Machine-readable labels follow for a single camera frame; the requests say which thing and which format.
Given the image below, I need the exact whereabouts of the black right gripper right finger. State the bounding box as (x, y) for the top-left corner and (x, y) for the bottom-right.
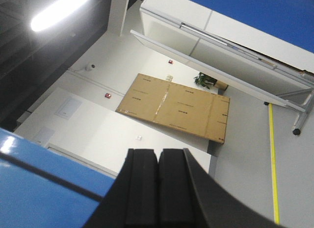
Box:
(159, 149), (278, 228)

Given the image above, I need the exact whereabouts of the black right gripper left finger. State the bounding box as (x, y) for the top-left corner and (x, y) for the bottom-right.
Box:
(84, 149), (157, 228)

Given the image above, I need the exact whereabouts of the blue door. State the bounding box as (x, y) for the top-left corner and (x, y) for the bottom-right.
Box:
(0, 130), (114, 228)

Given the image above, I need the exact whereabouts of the large cardboard box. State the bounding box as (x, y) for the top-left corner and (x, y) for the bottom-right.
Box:
(116, 74), (230, 143)

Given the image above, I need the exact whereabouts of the white electrical panel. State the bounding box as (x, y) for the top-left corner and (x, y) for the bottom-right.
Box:
(54, 97), (82, 120)

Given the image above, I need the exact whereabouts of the potted green plant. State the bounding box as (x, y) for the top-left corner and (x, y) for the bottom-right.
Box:
(194, 72), (228, 91)

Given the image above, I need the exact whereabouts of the white cabinet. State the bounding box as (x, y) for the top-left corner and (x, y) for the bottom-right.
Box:
(140, 0), (314, 91)

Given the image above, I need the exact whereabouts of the ceiling light strip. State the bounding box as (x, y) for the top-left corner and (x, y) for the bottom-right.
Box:
(30, 0), (88, 32)

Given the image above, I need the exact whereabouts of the white security camera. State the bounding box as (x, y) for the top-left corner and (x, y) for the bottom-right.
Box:
(85, 63), (96, 71)

